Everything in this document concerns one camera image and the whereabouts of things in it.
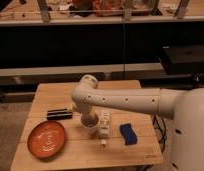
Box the white ceramic cup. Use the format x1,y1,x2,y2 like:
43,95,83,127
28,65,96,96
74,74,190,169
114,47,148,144
83,123,98,134

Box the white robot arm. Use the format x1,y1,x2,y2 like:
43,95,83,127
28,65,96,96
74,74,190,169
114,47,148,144
71,75,204,171

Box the orange ceramic plate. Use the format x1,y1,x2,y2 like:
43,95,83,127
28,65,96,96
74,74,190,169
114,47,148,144
27,121,66,159

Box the white plastic bottle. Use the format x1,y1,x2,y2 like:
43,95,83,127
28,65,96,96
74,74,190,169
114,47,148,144
99,110,110,147

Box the black rectangular box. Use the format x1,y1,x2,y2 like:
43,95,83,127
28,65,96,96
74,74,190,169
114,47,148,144
47,109,73,120

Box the wooden table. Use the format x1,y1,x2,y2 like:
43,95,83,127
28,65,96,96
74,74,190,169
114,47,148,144
11,83,163,171

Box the blue sponge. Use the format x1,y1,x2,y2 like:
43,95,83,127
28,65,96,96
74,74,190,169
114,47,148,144
119,123,137,145

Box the black box on shelf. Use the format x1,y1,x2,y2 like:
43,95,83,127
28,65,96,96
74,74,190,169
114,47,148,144
159,45,204,75

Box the long metal shelf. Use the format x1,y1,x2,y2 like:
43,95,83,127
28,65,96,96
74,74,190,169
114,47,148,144
0,0,204,26

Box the black cables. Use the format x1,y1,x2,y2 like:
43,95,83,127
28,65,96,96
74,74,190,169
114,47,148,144
152,114,168,154

